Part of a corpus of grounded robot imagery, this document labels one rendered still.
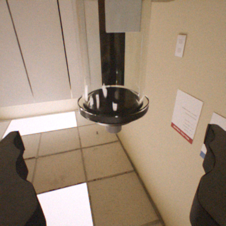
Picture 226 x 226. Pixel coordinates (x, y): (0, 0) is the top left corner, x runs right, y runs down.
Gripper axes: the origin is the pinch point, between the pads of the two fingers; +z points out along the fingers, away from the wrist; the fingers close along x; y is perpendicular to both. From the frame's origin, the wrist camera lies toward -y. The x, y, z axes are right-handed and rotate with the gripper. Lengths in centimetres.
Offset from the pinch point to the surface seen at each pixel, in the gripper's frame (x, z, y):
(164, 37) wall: 36, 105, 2
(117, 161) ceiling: 5, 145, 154
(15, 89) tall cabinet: -151, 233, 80
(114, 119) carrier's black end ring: 0.2, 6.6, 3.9
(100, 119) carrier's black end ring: -1.6, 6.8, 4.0
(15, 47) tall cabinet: -134, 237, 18
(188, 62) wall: 43, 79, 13
